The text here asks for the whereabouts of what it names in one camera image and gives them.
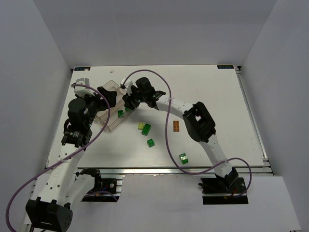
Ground green lego with printed face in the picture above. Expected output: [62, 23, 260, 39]
[117, 110, 124, 117]

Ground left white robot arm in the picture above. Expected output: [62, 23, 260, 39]
[26, 86, 117, 232]

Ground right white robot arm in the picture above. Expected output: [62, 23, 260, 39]
[120, 77, 239, 190]

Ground clear compartment organizer tray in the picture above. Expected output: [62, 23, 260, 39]
[95, 80, 133, 132]

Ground light yellow 2x2 lego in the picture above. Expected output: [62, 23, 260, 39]
[138, 122, 145, 130]

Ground upturned green 2x4 lego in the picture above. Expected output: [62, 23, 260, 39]
[141, 123, 151, 136]

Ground green 2x2 lego brick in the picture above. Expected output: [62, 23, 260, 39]
[146, 139, 155, 147]

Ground orange 2x4 lego plate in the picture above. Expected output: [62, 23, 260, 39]
[173, 120, 180, 132]

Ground green lego with eyes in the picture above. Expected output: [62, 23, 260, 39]
[179, 153, 189, 164]

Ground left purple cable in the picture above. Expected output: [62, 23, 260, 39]
[5, 84, 112, 232]

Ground purple cable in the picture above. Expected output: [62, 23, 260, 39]
[5, 84, 112, 232]
[124, 69, 253, 196]

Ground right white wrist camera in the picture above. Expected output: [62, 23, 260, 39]
[120, 78, 133, 95]

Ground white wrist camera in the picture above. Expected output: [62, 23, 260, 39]
[120, 78, 133, 95]
[72, 78, 94, 98]

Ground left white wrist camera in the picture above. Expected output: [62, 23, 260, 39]
[72, 78, 94, 98]

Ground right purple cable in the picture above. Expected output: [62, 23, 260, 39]
[124, 69, 253, 196]

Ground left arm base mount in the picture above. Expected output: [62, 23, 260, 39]
[75, 168, 121, 203]

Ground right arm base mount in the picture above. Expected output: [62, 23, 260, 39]
[198, 177, 249, 205]

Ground aluminium table edge rail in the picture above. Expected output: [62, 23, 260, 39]
[235, 66, 274, 174]

